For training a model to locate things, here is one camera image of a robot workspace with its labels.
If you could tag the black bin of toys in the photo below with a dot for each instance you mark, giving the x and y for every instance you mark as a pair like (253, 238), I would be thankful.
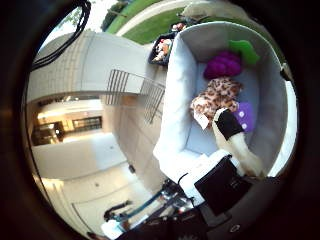
(161, 50)

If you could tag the purple plush with white dots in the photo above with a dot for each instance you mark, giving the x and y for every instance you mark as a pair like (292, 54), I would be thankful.
(246, 115)

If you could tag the leopard print plush toy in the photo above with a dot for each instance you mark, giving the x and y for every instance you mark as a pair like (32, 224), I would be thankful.
(218, 95)

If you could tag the purple grape plush toy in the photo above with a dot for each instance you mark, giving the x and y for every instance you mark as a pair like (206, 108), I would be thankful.
(221, 65)

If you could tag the metal railing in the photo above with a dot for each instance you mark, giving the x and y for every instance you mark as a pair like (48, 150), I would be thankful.
(116, 81)

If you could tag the grey fabric container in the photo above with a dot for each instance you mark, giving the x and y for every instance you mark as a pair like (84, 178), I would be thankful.
(180, 100)

